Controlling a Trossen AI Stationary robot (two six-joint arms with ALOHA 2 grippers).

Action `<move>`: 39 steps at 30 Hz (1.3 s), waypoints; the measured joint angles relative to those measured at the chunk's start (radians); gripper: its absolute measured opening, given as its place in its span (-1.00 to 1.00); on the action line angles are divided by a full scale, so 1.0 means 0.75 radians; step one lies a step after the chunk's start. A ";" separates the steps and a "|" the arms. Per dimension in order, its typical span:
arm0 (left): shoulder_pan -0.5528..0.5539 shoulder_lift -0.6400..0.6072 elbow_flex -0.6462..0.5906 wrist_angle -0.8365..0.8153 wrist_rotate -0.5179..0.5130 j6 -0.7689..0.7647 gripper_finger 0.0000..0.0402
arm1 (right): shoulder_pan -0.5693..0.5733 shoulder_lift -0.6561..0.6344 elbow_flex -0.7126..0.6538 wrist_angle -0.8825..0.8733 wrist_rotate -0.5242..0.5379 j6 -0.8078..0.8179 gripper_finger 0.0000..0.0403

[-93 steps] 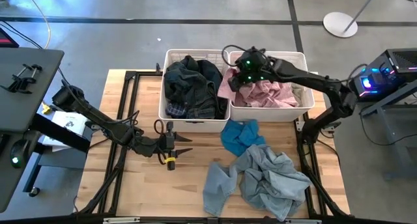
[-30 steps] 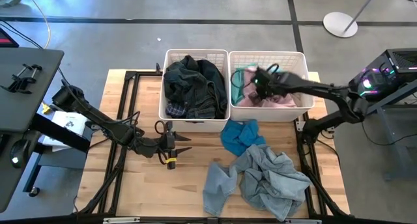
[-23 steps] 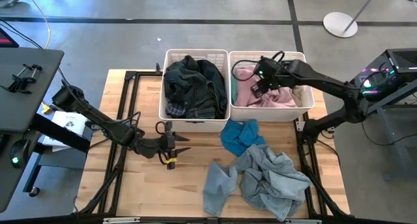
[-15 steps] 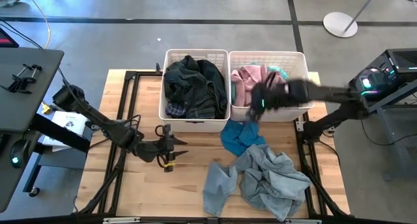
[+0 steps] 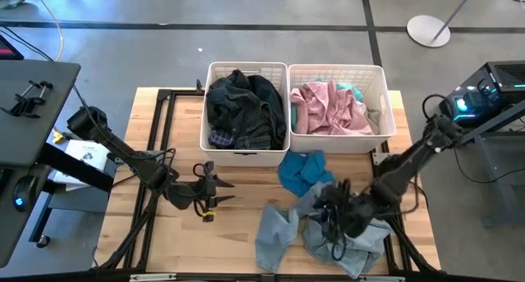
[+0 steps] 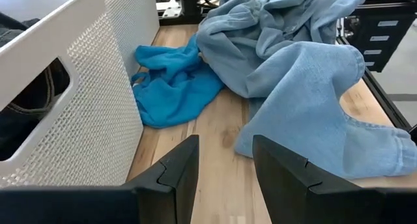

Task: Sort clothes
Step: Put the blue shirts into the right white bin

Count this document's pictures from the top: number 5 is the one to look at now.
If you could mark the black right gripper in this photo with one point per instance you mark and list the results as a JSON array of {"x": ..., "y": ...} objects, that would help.
[{"x": 350, "y": 216}]

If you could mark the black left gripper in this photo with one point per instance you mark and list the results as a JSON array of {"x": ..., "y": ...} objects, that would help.
[{"x": 206, "y": 192}]

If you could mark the dark plaid garment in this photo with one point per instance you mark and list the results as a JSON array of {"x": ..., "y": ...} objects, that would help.
[{"x": 221, "y": 138}]

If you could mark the light blue jeans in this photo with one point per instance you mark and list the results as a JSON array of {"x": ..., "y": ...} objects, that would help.
[{"x": 275, "y": 233}]

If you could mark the dark blue jeans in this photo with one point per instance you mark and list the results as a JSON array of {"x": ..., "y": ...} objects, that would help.
[{"x": 238, "y": 114}]

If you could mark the pink tie-dye garment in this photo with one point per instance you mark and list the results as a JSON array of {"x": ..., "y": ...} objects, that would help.
[{"x": 328, "y": 110}]

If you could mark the teal garment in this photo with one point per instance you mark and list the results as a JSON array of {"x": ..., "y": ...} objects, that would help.
[{"x": 350, "y": 91}]

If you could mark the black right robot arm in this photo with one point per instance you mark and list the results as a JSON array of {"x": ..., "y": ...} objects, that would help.
[{"x": 410, "y": 163}]

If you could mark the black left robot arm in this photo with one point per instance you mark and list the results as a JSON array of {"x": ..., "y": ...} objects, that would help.
[{"x": 123, "y": 151}]

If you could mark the white plastic laundry basket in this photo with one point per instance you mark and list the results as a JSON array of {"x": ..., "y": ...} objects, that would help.
[
  {"x": 340, "y": 142},
  {"x": 246, "y": 157}
]

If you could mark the bright blue garment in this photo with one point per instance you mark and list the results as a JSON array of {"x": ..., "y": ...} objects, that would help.
[{"x": 303, "y": 171}]

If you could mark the white cardboard box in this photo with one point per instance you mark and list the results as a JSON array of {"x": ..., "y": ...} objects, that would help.
[{"x": 88, "y": 155}]

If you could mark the yellow plug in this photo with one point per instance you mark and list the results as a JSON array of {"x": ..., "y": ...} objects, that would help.
[{"x": 58, "y": 136}]

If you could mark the grey metal computer stand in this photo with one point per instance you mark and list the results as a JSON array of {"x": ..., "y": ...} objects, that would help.
[{"x": 500, "y": 171}]

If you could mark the black computer with coloured lights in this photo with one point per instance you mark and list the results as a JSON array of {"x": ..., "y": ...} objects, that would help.
[{"x": 480, "y": 97}]

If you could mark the black computer mouse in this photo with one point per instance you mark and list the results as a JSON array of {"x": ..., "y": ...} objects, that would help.
[{"x": 22, "y": 192}]

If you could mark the dark grey desk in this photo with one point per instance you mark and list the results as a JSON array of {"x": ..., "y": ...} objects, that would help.
[{"x": 33, "y": 110}]

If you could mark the round grey stand base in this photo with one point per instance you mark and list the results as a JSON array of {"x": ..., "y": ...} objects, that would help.
[{"x": 424, "y": 30}]

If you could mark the black clamp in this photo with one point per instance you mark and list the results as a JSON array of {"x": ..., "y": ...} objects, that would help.
[{"x": 26, "y": 101}]

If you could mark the grey stand pole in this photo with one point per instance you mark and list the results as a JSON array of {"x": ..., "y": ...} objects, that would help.
[{"x": 455, "y": 13}]

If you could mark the black screen device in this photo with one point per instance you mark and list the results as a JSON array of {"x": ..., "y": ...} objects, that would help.
[{"x": 9, "y": 50}]

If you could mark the person's light shoe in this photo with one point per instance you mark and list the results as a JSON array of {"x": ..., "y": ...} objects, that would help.
[{"x": 12, "y": 1}]

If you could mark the black metal frame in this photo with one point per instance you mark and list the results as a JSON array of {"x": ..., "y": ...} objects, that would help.
[
  {"x": 404, "y": 241},
  {"x": 158, "y": 110}
]

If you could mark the silver metal bracket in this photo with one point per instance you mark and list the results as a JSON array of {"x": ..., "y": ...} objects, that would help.
[
  {"x": 381, "y": 279},
  {"x": 152, "y": 277}
]

